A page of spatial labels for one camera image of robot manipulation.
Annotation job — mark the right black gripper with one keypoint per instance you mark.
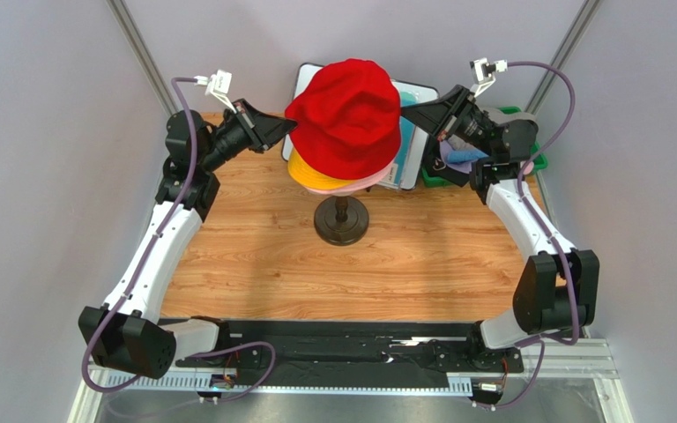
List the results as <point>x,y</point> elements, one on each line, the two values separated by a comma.
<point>450,111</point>

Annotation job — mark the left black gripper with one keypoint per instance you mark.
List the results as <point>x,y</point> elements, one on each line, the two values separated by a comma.
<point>261,130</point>

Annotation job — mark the yellow bucket hat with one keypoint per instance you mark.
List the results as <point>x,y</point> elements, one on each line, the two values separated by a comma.
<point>305,175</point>

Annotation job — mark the red hat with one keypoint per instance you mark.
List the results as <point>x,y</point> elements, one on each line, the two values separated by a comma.
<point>348,120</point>

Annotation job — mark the pink bucket hat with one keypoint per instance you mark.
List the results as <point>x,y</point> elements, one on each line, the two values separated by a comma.
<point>382,176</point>

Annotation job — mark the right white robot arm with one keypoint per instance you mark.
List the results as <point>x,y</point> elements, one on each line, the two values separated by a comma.
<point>558,287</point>

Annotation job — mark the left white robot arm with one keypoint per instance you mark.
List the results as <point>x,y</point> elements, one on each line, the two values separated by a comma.
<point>124,332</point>

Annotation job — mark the white tablet board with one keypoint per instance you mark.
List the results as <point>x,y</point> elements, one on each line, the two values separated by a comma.
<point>409,94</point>

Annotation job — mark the dark round stand base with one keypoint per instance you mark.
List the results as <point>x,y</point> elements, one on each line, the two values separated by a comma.
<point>341,221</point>

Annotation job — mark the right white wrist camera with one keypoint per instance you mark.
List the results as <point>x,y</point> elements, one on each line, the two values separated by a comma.
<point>483,73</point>

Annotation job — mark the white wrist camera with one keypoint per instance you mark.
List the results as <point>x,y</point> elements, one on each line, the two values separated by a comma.
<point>483,73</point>
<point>217,85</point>

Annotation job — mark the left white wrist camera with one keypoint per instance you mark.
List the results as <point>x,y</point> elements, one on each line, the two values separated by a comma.
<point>217,85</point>

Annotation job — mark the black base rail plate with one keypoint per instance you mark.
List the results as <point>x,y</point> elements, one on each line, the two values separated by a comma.
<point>355,355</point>

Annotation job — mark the aluminium frame rail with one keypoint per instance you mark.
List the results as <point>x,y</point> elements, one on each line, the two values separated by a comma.
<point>568,384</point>

